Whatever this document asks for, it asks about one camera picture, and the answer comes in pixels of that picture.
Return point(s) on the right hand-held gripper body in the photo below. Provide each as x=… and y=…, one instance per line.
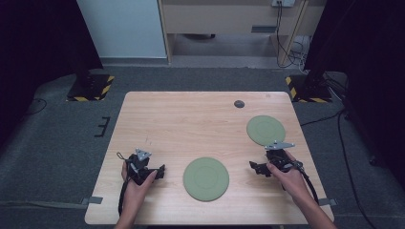
x=278, y=157

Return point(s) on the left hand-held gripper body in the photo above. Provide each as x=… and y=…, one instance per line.
x=138, y=168

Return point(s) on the green round plate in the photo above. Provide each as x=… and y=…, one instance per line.
x=266, y=129
x=206, y=179

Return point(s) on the person's left hand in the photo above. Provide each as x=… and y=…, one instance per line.
x=135, y=195

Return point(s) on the person's right hand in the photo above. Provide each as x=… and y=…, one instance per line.
x=294, y=183

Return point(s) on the grey tape piece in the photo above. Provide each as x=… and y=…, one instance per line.
x=329, y=202
x=93, y=200

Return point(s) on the grey round table grommet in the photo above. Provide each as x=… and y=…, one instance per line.
x=239, y=104

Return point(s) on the black striped stand base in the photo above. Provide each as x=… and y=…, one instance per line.
x=310, y=90
x=90, y=89

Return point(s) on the black curtain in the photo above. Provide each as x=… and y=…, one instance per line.
x=366, y=63
x=38, y=47

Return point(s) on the light wooden desk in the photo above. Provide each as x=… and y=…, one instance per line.
x=223, y=16

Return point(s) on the grey power strip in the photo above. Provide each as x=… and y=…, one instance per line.
x=283, y=2

